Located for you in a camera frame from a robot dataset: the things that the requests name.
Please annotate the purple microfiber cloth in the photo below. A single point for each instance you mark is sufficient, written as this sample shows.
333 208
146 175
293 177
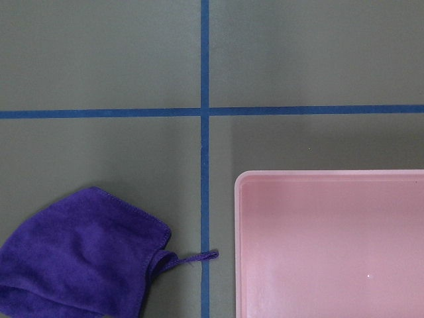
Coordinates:
90 254

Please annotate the pink plastic tray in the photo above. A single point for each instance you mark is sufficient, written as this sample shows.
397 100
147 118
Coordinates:
329 243

